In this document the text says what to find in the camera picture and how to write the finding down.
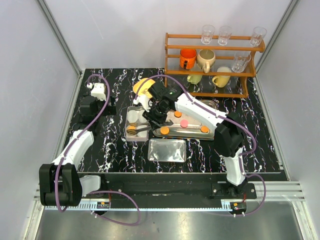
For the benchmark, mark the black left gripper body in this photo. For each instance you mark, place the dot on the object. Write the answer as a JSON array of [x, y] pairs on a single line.
[[111, 109]]

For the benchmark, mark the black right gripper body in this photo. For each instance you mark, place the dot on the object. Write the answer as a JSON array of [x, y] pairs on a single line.
[[157, 115]]

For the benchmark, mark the orange sandwich cookie top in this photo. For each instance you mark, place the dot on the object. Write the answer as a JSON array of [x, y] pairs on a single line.
[[131, 130]]

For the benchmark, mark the orange sandwich cookie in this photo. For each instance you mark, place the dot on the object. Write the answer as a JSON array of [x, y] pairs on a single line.
[[131, 130], [164, 130]]

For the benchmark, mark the pink sandwich cookie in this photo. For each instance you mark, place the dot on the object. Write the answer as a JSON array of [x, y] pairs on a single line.
[[184, 123]]

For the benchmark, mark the metal tongs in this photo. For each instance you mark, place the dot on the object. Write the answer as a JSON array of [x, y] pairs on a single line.
[[143, 129]]

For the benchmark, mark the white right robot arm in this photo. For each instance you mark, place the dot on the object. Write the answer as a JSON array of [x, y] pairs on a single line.
[[228, 134]]

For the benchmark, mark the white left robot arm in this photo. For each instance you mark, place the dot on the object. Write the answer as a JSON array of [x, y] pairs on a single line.
[[60, 178]]

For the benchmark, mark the orange sandwich cookie bottom left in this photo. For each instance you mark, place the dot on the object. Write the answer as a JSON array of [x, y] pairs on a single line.
[[164, 130]]

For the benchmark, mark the white cookie box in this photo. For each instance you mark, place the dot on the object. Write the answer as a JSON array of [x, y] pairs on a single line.
[[135, 121]]

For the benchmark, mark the large steel baking tray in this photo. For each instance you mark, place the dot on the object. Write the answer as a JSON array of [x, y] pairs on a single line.
[[192, 131]]

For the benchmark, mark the green mug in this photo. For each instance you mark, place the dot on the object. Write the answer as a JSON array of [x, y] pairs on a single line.
[[194, 78]]

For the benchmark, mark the orange mug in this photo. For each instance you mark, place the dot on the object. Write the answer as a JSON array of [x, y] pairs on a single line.
[[187, 58]]

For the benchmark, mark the yellow mug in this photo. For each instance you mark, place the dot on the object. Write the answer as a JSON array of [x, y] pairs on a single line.
[[222, 80]]

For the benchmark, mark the beige mug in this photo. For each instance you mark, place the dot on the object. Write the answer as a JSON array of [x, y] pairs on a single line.
[[205, 60]]

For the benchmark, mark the wooden cup rack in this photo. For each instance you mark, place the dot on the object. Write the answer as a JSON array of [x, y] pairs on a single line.
[[225, 55]]

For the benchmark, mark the clear glass left top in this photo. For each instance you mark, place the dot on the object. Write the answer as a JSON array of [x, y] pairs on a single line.
[[207, 34]]

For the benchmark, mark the clear glass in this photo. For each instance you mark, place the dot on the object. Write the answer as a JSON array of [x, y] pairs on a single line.
[[257, 36], [224, 35], [207, 34]]

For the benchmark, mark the clear glass middle top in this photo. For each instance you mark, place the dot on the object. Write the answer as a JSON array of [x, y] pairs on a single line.
[[224, 35]]

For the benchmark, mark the clear glass right top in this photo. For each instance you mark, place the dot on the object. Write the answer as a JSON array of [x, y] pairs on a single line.
[[257, 36]]

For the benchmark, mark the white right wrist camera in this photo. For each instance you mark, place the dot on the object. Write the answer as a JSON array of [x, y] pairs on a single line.
[[143, 99]]

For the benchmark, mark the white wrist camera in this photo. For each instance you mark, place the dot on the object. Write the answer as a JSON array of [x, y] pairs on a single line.
[[143, 99], [97, 90]]

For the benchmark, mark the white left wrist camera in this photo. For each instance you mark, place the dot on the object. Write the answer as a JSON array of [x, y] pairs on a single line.
[[97, 90]]

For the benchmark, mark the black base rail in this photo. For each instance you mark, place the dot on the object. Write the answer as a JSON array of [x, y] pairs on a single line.
[[171, 190]]

